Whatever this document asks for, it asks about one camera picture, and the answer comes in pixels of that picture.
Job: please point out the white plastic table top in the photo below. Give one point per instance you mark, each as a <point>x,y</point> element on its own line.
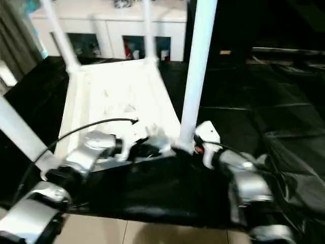
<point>114,89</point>

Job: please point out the white plastic table leg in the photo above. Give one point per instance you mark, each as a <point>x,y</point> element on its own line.
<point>20,132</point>
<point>58,38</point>
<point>198,63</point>
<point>149,30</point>

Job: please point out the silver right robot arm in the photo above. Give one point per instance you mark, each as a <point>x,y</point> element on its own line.
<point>251,183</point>

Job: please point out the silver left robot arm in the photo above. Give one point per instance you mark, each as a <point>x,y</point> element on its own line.
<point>83,152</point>

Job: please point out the black mat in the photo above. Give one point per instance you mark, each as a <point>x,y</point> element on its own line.
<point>254,101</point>

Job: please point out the white cup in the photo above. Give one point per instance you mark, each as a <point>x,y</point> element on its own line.
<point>136,54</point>

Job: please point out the white jar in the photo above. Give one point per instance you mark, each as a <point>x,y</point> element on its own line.
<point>165,54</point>

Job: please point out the black and white figurine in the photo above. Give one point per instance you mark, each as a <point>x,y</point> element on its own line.
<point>95,48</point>

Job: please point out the black cabinet with gold label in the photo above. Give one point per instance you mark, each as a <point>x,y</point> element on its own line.
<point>228,30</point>

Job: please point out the white display cabinet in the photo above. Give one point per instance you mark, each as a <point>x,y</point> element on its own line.
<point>114,25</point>

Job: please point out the dark low furniture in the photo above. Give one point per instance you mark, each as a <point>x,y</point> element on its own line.
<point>287,54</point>

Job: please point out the grey curtain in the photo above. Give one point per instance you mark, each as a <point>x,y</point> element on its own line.
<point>12,38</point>

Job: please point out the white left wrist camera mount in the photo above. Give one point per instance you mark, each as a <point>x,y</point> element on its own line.
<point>125,148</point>

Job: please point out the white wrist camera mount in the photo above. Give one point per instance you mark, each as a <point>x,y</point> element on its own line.
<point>208,130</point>
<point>125,148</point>

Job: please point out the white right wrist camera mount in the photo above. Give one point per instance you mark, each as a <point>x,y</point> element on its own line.
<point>208,130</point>

